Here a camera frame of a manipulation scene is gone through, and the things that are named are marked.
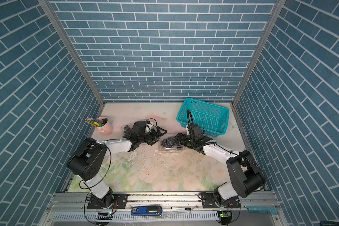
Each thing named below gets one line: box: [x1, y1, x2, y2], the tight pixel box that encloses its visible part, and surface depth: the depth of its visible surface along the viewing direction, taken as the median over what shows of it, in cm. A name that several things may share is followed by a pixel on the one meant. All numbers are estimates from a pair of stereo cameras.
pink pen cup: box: [94, 116, 113, 137], surface depth 96 cm
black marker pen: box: [170, 206, 192, 211], surface depth 74 cm
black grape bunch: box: [160, 136, 182, 149], surface depth 93 cm
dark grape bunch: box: [123, 125, 131, 136], surface depth 101 cm
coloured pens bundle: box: [85, 116, 107, 128], surface depth 93 cm
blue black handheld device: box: [130, 205, 163, 216], surface depth 71 cm
